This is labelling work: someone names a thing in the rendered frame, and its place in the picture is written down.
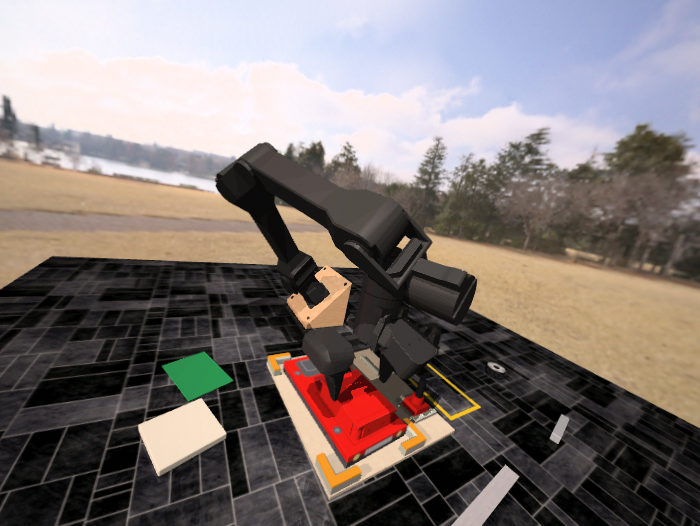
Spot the light grey flat bar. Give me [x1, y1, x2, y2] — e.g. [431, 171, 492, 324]
[549, 414, 570, 444]
[451, 464, 520, 526]

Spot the green flat square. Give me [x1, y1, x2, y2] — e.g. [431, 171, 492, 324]
[161, 352, 234, 402]

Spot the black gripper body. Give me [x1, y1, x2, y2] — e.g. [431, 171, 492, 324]
[301, 288, 409, 376]

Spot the yellow rectangular outline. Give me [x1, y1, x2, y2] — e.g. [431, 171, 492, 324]
[409, 363, 481, 420]

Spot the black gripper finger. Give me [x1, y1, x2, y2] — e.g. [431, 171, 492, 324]
[324, 367, 353, 402]
[379, 352, 395, 383]

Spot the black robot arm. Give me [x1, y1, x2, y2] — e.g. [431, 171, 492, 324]
[215, 141, 477, 380]

